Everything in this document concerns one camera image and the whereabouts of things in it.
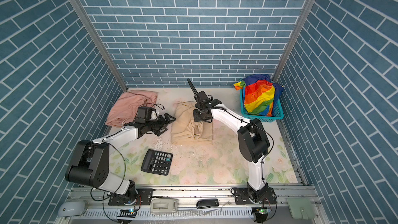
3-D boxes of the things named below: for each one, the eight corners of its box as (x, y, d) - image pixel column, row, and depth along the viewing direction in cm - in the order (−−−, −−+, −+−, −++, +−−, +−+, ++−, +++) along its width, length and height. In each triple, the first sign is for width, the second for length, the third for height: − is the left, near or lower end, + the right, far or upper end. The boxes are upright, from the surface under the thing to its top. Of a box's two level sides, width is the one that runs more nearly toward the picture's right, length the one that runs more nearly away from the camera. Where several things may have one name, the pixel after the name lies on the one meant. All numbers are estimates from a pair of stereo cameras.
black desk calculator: (141, 171, 84) (139, 169, 81) (149, 151, 91) (148, 148, 88) (167, 176, 82) (166, 174, 79) (174, 155, 89) (173, 153, 87)
